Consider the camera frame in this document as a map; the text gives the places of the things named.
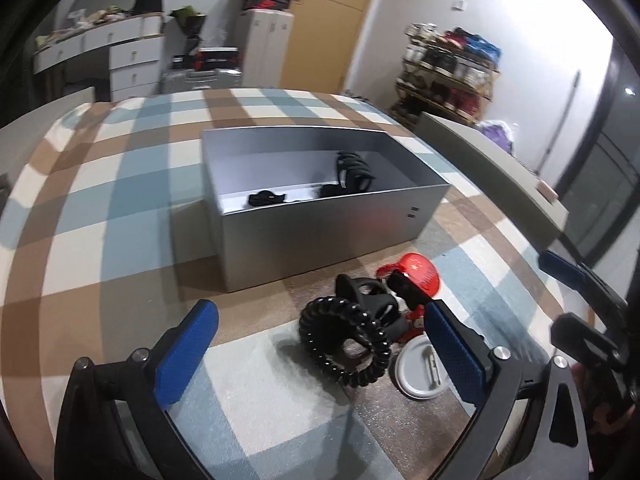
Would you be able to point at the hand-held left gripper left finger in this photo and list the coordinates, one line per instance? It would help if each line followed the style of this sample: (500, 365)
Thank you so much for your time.
(187, 355)

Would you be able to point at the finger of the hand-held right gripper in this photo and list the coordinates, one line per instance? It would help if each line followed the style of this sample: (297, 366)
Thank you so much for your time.
(562, 265)
(582, 340)

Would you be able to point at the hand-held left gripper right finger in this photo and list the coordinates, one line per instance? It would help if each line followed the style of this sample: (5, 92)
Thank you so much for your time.
(455, 355)

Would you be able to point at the white round lid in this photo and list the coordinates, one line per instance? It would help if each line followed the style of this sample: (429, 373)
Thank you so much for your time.
(412, 372)

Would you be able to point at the red ornament clear hair clip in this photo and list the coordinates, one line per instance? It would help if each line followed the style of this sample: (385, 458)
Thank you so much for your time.
(412, 319)
(384, 271)

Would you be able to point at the black hair clip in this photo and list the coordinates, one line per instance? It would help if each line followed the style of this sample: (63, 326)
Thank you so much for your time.
(402, 287)

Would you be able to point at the red round disc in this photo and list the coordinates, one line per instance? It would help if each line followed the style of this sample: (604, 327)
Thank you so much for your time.
(420, 272)

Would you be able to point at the black hair claw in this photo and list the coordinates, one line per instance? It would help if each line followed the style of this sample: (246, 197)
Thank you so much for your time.
(350, 285)

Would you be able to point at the grey storage box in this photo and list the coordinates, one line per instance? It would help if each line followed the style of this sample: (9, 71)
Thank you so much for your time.
(310, 230)

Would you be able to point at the person's right hand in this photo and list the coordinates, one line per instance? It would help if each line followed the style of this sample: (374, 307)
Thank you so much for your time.
(614, 419)

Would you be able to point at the small pink block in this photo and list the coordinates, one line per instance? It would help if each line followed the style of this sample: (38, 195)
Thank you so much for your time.
(546, 191)

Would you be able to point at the black framed glass door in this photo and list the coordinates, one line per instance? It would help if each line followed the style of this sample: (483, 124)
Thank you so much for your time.
(607, 170)

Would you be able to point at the grey cabinet with pink block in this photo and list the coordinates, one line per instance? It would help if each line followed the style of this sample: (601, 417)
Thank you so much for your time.
(480, 160)

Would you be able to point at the purple bag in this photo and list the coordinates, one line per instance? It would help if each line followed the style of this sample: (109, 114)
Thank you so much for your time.
(495, 135)

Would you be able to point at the wooden shoe rack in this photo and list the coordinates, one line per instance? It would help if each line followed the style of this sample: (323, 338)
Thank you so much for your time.
(492, 85)

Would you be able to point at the black ribbed scrunchie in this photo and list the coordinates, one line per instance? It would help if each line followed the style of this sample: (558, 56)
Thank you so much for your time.
(352, 170)

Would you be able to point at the collection of sneakers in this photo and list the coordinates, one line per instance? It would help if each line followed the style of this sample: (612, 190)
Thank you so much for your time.
(450, 60)

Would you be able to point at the silver suitcase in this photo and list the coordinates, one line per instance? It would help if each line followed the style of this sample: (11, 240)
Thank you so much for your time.
(200, 81)

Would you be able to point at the small black box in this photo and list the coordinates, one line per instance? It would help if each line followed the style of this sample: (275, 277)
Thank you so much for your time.
(182, 62)

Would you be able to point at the black box red stripe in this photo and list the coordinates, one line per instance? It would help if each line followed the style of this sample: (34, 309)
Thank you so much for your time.
(217, 59)

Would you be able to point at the white dressing desk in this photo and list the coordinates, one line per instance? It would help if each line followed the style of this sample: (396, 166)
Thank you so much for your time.
(135, 55)

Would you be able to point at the white suitcase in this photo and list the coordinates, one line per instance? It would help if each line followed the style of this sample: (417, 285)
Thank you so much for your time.
(265, 50)

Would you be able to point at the black wrapped bouquet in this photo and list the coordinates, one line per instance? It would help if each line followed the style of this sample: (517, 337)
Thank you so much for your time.
(190, 22)

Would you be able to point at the wooden door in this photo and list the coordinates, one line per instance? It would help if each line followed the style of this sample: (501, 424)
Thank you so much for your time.
(325, 30)

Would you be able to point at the pile of desk clutter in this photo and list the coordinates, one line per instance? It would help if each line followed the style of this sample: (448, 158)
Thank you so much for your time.
(85, 20)

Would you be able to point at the black shoe box red logo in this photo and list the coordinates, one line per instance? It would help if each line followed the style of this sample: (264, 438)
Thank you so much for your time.
(267, 3)

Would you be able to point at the white light switch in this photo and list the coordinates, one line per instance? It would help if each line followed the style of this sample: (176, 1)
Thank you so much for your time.
(459, 5)

